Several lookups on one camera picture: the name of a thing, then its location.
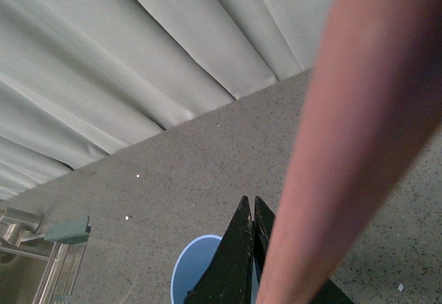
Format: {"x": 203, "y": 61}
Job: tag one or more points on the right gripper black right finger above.
{"x": 264, "y": 217}

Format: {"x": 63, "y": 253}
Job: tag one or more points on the blue plastic cup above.
{"x": 191, "y": 265}

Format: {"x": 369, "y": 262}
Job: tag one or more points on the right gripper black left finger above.
{"x": 228, "y": 278}

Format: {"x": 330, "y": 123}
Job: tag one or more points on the chrome faucet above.
{"x": 15, "y": 222}

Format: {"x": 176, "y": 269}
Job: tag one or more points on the white pleated curtain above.
{"x": 82, "y": 79}

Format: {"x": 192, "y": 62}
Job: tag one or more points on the green sponge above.
{"x": 71, "y": 232}

